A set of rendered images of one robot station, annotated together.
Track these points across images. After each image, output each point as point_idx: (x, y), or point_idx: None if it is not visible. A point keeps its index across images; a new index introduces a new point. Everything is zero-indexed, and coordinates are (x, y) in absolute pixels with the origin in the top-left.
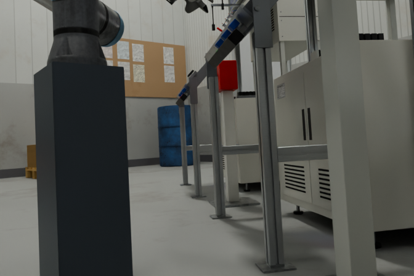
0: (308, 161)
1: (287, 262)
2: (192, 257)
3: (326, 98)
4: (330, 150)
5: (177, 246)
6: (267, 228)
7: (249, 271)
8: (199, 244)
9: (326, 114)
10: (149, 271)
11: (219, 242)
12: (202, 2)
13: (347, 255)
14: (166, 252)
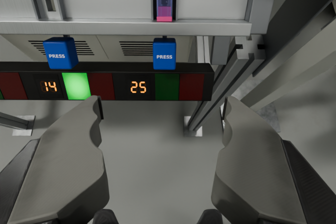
0: (95, 37)
1: (190, 117)
2: (155, 175)
3: (306, 73)
4: (282, 88)
5: (119, 183)
6: (199, 126)
7: (195, 143)
8: (122, 164)
9: (295, 78)
10: (175, 210)
11: (121, 147)
12: (93, 109)
13: (262, 106)
14: (134, 194)
